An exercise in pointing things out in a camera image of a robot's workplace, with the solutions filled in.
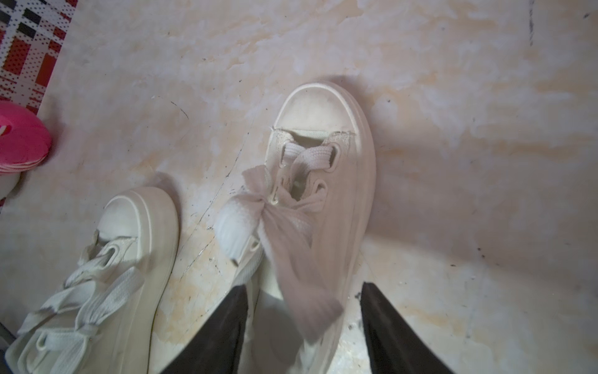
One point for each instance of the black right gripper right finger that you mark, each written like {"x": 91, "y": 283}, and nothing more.
{"x": 393, "y": 346}

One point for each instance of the white sneaker one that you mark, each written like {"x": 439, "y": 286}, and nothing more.
{"x": 101, "y": 319}
{"x": 295, "y": 227}

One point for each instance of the pink striped plush doll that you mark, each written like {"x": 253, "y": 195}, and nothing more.
{"x": 25, "y": 143}

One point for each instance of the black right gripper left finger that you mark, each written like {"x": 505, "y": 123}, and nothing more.
{"x": 217, "y": 346}

